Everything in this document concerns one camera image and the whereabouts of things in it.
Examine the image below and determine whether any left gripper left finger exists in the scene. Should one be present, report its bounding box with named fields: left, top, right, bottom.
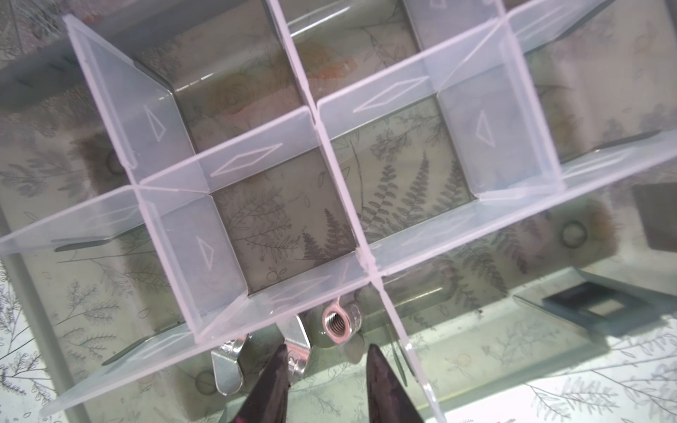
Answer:
left=232, top=344, right=291, bottom=423

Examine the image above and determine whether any clear plastic organizer box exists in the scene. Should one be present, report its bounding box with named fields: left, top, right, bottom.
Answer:
left=1, top=1, right=676, bottom=422

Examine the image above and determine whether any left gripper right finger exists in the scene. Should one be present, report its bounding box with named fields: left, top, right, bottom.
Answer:
left=366, top=344, right=423, bottom=423

